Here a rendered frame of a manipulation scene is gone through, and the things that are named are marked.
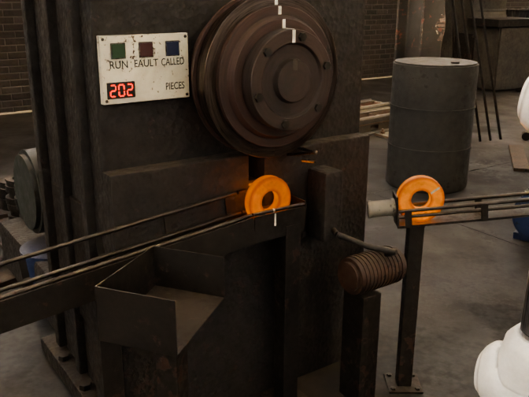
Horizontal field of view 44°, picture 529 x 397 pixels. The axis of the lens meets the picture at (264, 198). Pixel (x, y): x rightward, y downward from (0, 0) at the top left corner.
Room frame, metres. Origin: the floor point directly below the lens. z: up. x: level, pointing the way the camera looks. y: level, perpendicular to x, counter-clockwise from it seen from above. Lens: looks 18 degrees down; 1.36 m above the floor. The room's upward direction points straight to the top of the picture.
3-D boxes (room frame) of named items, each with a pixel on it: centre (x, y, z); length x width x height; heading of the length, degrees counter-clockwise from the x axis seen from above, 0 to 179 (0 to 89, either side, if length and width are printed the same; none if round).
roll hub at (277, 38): (1.86, -0.07, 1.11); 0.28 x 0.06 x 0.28; 125
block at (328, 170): (2.08, -0.20, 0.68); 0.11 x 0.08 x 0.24; 35
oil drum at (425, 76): (4.64, -1.18, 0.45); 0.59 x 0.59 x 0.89
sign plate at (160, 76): (1.83, 0.33, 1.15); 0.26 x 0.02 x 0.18; 125
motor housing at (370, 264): (2.01, -0.36, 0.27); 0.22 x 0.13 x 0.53; 125
